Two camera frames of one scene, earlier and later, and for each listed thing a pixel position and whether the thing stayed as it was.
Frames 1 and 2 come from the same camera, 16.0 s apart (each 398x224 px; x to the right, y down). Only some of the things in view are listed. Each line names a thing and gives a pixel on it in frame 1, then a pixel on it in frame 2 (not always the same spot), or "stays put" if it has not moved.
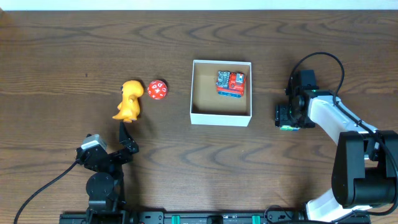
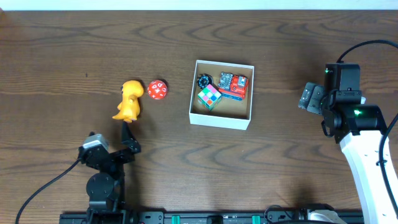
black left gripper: (115, 154) stays put
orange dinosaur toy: (129, 108) stays put
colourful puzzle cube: (288, 128) -> (209, 97)
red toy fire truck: (231, 84) stays put
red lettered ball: (157, 89) stays put
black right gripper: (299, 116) -> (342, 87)
